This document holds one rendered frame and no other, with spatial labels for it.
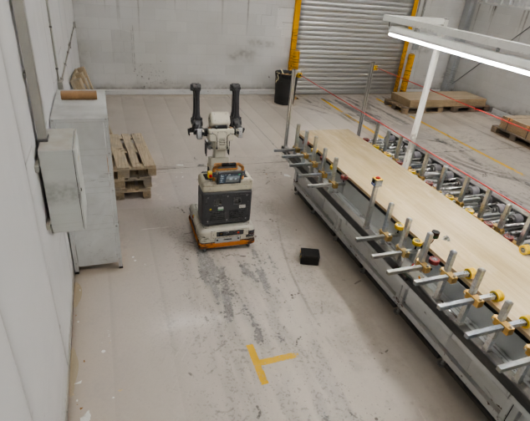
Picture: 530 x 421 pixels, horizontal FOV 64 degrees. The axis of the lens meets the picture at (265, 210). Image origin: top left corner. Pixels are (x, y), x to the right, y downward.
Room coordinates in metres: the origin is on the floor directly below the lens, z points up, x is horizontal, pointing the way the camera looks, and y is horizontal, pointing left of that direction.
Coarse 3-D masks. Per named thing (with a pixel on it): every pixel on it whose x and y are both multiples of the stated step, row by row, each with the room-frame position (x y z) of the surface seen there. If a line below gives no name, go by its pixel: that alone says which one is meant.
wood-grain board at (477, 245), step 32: (352, 160) 4.58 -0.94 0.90; (384, 160) 4.68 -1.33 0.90; (384, 192) 3.83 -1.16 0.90; (416, 192) 3.90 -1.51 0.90; (416, 224) 3.25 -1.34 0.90; (448, 224) 3.31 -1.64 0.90; (480, 224) 3.37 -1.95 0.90; (480, 256) 2.83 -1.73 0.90; (512, 256) 2.88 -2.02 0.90; (480, 288) 2.42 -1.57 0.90; (512, 288) 2.46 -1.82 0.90; (512, 320) 2.12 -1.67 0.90
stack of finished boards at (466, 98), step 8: (392, 96) 10.79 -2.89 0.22; (400, 96) 10.50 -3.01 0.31; (408, 96) 10.55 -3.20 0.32; (416, 96) 10.64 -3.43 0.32; (432, 96) 10.81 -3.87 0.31; (440, 96) 10.89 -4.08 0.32; (448, 96) 10.98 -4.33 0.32; (456, 96) 11.07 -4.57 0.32; (464, 96) 11.16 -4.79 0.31; (472, 96) 11.25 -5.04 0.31; (408, 104) 10.20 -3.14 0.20; (416, 104) 10.23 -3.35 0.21; (432, 104) 10.43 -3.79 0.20; (440, 104) 10.52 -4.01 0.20; (448, 104) 10.63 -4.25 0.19; (456, 104) 10.74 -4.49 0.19; (464, 104) 10.84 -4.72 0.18; (472, 104) 10.95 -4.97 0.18; (480, 104) 11.06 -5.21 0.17
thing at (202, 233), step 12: (192, 204) 4.30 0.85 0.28; (192, 216) 4.07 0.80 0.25; (192, 228) 4.07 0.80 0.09; (204, 228) 3.80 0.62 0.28; (216, 228) 3.83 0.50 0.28; (228, 228) 3.86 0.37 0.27; (252, 228) 3.95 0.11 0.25; (204, 240) 3.75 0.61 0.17; (216, 240) 3.79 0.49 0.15; (228, 240) 3.84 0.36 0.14; (240, 240) 3.90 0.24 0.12; (252, 240) 3.94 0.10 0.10
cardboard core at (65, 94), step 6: (60, 90) 3.74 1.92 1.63; (66, 90) 3.76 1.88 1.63; (72, 90) 3.77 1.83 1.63; (78, 90) 3.79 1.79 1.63; (84, 90) 3.81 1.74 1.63; (90, 90) 3.83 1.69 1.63; (66, 96) 3.72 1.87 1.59; (72, 96) 3.73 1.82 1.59; (78, 96) 3.75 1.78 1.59; (84, 96) 3.77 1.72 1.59; (90, 96) 3.79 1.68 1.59; (96, 96) 3.81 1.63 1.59
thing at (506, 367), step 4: (516, 360) 1.72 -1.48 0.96; (520, 360) 1.72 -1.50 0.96; (524, 360) 1.73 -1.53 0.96; (528, 360) 1.73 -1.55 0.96; (500, 364) 1.68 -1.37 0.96; (504, 364) 1.68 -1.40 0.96; (508, 364) 1.68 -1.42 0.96; (512, 364) 1.69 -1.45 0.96; (516, 364) 1.69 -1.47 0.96; (520, 364) 1.70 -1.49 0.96; (524, 364) 1.71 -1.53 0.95; (528, 364) 1.72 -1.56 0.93; (496, 368) 1.67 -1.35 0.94; (500, 368) 1.65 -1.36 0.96; (504, 368) 1.65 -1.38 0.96; (508, 368) 1.66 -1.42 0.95; (512, 368) 1.68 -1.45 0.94; (500, 372) 1.64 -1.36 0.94
